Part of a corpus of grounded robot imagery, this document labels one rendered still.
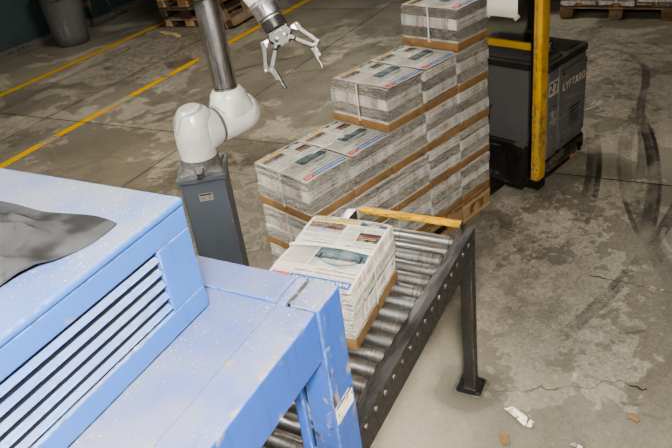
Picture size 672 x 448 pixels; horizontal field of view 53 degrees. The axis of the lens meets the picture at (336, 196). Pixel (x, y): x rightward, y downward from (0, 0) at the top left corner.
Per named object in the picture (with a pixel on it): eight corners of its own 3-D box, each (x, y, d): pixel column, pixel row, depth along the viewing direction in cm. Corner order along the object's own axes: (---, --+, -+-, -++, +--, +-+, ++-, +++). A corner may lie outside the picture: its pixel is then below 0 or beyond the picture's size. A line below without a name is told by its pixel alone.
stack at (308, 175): (279, 299, 364) (251, 161, 324) (414, 206, 432) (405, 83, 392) (329, 327, 338) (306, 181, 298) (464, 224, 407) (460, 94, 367)
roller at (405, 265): (326, 253, 262) (325, 242, 259) (442, 275, 241) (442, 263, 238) (320, 260, 258) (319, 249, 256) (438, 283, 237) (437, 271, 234)
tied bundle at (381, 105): (333, 120, 356) (327, 78, 345) (369, 101, 374) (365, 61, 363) (388, 134, 332) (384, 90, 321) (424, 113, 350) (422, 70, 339)
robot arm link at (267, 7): (251, 11, 219) (260, 27, 219) (247, 7, 210) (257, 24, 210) (276, -3, 218) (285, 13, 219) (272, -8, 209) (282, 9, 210)
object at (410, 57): (368, 62, 361) (368, 60, 361) (401, 46, 378) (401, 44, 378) (425, 71, 338) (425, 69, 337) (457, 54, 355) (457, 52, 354)
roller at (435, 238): (348, 227, 276) (347, 217, 274) (459, 245, 255) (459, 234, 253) (343, 233, 273) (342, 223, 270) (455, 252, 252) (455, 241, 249)
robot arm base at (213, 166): (178, 184, 273) (175, 172, 270) (182, 161, 292) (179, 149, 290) (223, 177, 274) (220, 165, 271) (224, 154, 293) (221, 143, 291)
